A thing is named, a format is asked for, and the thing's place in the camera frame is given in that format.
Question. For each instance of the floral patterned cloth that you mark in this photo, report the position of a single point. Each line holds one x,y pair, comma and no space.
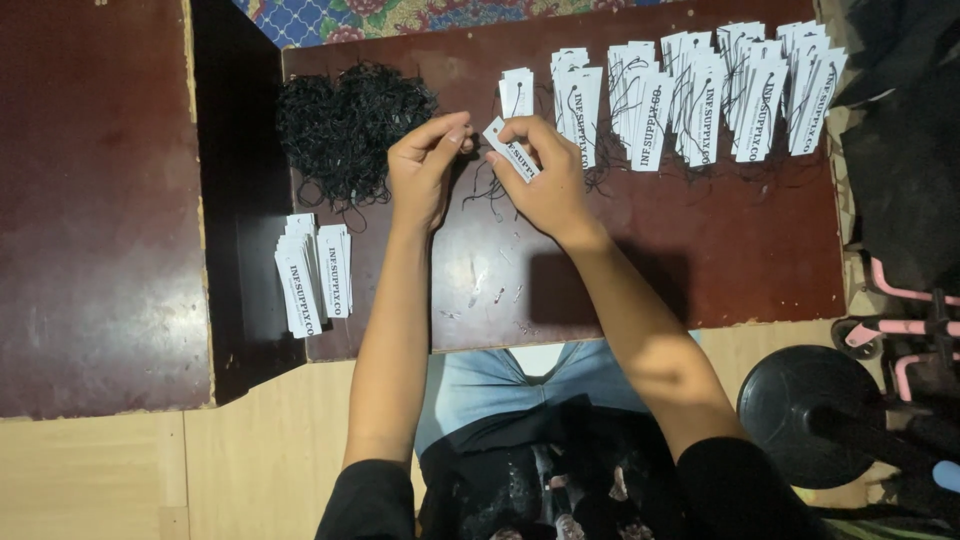
390,16

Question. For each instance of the stack of white paper tags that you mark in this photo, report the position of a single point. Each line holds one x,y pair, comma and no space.
334,270
298,289

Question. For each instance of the black round fan stand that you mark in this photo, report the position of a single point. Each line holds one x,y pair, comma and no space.
806,416

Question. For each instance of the pink and black scooter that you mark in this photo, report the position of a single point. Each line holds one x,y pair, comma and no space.
900,330

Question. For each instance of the small stack of strung tags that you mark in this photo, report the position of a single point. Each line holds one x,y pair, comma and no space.
517,94

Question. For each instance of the white hang tag card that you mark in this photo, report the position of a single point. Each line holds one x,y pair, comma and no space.
510,154

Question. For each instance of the black cloth heap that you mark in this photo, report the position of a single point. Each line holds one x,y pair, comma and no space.
907,142

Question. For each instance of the scattered clear plastic scraps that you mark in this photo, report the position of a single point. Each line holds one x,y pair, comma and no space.
477,289

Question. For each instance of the person's black shirt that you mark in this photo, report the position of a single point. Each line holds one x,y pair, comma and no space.
525,487

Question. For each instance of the stack of strung white tags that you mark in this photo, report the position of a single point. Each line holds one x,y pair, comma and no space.
814,94
581,112
757,105
645,112
701,105

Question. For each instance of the person's blue jeans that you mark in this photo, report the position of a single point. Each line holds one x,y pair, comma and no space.
487,386

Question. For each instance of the person's left hand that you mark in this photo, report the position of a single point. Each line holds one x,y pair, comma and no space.
418,176

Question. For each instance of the person's right hand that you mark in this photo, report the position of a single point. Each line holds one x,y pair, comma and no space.
551,191

